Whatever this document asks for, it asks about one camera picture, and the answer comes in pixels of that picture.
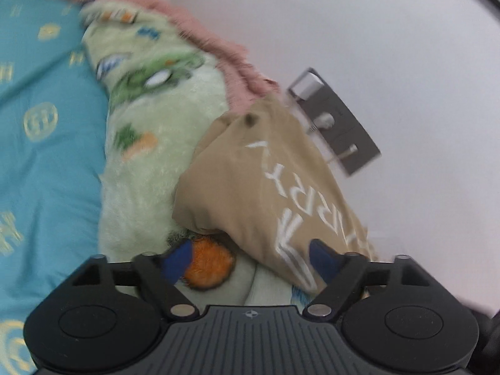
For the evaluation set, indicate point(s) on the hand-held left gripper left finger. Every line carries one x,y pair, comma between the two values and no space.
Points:
177,261

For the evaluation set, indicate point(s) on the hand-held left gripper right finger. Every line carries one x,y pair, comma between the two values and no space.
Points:
324,259

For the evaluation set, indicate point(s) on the tan t-shirt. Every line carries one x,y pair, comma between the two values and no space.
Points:
242,195

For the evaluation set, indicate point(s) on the green cartoon printed blanket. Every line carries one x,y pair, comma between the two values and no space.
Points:
156,156

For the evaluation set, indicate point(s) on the teal smiley bed sheet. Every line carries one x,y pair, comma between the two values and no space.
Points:
47,164

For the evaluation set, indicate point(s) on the white plug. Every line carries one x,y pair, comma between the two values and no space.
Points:
308,85

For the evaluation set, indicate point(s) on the pink fluffy blanket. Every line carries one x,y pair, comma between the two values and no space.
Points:
218,50

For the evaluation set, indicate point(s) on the grey wall socket panel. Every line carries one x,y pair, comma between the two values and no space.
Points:
351,125

